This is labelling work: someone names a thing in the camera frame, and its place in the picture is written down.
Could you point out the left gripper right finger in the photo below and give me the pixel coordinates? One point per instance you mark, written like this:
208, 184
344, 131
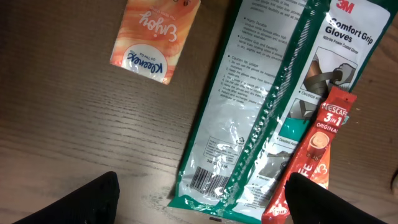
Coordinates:
309, 203

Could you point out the green white 3M package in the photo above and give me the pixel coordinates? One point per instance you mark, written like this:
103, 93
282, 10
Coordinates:
279, 63

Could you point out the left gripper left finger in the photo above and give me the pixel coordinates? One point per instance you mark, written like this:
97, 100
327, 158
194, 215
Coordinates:
94, 203

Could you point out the red Nescafe coffee sachet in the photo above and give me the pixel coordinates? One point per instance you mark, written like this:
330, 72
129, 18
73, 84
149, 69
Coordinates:
311, 155

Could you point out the orange Kleenex tissue pack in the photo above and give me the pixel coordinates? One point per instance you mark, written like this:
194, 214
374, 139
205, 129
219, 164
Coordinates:
152, 36

